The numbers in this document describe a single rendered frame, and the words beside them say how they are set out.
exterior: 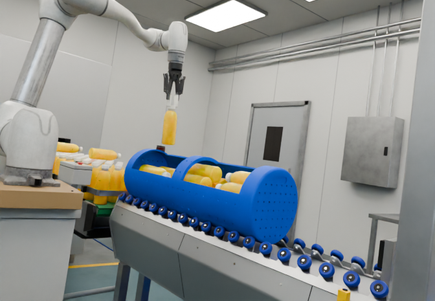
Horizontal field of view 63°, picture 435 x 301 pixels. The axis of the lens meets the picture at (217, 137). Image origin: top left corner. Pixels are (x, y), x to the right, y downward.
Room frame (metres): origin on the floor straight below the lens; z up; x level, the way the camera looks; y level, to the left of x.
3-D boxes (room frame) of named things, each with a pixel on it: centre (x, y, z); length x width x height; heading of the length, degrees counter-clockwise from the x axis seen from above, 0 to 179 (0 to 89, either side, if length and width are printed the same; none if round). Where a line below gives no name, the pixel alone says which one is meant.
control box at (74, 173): (1.94, 0.74, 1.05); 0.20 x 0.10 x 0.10; 43
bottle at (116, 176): (2.09, 0.55, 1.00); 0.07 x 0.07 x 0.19
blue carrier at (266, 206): (1.64, 0.05, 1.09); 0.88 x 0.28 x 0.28; 43
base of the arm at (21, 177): (1.31, 0.65, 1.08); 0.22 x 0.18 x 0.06; 41
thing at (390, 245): (1.02, -0.53, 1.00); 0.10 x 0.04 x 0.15; 133
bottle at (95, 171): (2.06, 0.67, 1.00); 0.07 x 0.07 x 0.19
